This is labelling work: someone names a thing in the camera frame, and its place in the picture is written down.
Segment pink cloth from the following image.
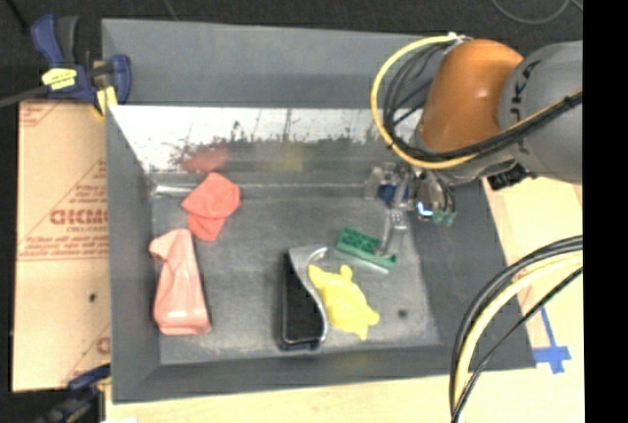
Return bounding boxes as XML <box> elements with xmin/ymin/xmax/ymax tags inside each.
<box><xmin>148</xmin><ymin>228</ymin><xmax>213</xmax><ymax>337</ymax></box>

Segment brown cardboard board red print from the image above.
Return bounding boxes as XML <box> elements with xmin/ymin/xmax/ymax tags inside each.
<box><xmin>11</xmin><ymin>98</ymin><xmax>113</xmax><ymax>393</ymax></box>

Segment black cylinder on white bracket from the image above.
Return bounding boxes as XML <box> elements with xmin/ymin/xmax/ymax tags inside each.
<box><xmin>489</xmin><ymin>165</ymin><xmax>535</xmax><ymax>190</ymax></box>

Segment dark green flat block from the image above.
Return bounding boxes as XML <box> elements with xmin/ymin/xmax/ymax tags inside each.
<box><xmin>335</xmin><ymin>226</ymin><xmax>398</xmax><ymax>271</ymax></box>

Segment red cloth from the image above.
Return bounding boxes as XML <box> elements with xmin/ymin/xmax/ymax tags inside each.
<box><xmin>180</xmin><ymin>172</ymin><xmax>242</xmax><ymax>243</ymax></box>

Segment grey metal bin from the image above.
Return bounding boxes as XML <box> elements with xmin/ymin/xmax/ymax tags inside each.
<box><xmin>100</xmin><ymin>18</ymin><xmax>537</xmax><ymax>403</ymax></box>

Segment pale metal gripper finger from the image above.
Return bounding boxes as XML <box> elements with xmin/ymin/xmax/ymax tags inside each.
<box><xmin>378</xmin><ymin>209</ymin><xmax>399</xmax><ymax>260</ymax></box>
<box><xmin>390</xmin><ymin>210</ymin><xmax>410</xmax><ymax>262</ymax></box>

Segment yellow toy turtle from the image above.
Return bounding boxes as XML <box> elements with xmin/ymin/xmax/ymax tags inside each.
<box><xmin>306</xmin><ymin>263</ymin><xmax>382</xmax><ymax>342</ymax></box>

